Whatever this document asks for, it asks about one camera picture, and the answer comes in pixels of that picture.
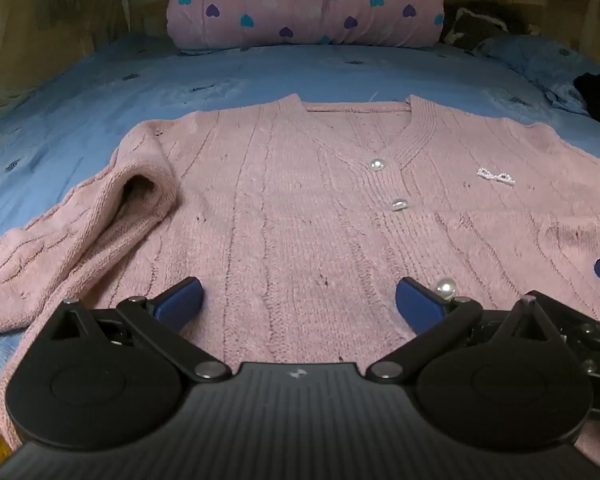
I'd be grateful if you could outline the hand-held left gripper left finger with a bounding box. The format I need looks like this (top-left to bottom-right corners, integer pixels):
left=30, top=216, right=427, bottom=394
left=41, top=276, right=233, bottom=382

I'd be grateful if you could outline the pink knitted cardigan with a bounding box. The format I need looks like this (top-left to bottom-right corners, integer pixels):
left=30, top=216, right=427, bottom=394
left=0, top=92, right=600, bottom=466

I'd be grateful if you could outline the pink heart-pattern pillow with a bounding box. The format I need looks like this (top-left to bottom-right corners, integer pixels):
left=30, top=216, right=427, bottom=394
left=166, top=0, right=446, bottom=51

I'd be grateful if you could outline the blue dandelion print bedsheet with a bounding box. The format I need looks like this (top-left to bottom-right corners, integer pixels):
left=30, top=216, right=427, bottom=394
left=0, top=32, right=600, bottom=411

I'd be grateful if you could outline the dark patterned cloth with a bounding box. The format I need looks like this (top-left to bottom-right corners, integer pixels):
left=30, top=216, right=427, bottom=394
left=440, top=0, right=531, bottom=52

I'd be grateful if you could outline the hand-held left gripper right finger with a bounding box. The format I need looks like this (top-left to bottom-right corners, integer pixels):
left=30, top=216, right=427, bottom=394
left=365, top=276, right=563, bottom=381

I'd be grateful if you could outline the blue pillow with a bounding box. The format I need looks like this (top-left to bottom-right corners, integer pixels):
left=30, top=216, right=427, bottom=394
left=480, top=35, right=600, bottom=116

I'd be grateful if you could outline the translucent bed net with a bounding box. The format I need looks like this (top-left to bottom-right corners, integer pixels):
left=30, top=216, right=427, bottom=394
left=0, top=0, right=133, bottom=126

